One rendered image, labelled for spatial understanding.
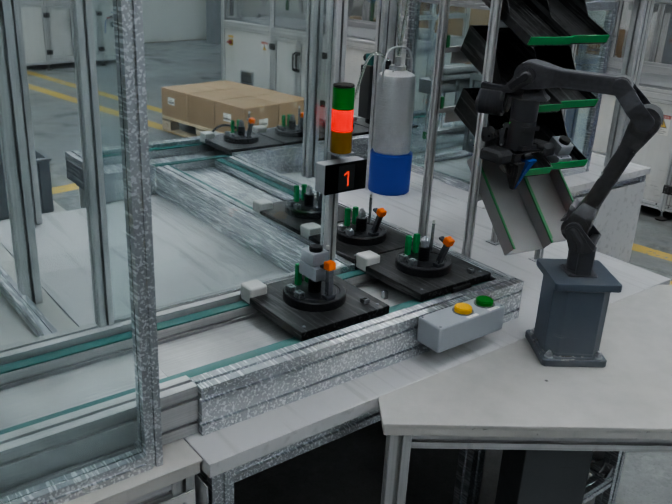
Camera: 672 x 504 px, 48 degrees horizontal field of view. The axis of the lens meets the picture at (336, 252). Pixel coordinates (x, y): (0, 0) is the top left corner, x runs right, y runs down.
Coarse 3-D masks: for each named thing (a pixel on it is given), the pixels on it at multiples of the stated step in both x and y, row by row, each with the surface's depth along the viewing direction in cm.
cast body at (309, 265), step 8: (304, 248) 166; (312, 248) 164; (320, 248) 164; (304, 256) 166; (312, 256) 163; (320, 256) 164; (328, 256) 166; (304, 264) 166; (312, 264) 164; (320, 264) 165; (304, 272) 167; (312, 272) 165; (320, 272) 164; (320, 280) 165
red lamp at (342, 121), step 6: (336, 114) 171; (342, 114) 171; (348, 114) 171; (336, 120) 172; (342, 120) 171; (348, 120) 172; (336, 126) 172; (342, 126) 172; (348, 126) 172; (342, 132) 172
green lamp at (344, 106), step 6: (336, 90) 169; (342, 90) 169; (348, 90) 169; (354, 90) 170; (336, 96) 170; (342, 96) 169; (348, 96) 169; (354, 96) 171; (336, 102) 170; (342, 102) 170; (348, 102) 170; (336, 108) 171; (342, 108) 170; (348, 108) 170
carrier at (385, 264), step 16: (432, 224) 192; (416, 240) 191; (432, 240) 193; (368, 256) 189; (384, 256) 195; (400, 256) 187; (416, 256) 191; (432, 256) 191; (448, 256) 197; (368, 272) 188; (384, 272) 185; (400, 272) 186; (416, 272) 183; (432, 272) 183; (448, 272) 187; (464, 272) 188; (480, 272) 188; (400, 288) 180; (416, 288) 177; (432, 288) 178; (448, 288) 180
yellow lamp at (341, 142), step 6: (336, 132) 173; (348, 132) 173; (336, 138) 173; (342, 138) 173; (348, 138) 173; (330, 144) 175; (336, 144) 173; (342, 144) 173; (348, 144) 174; (330, 150) 176; (336, 150) 174; (342, 150) 174; (348, 150) 174
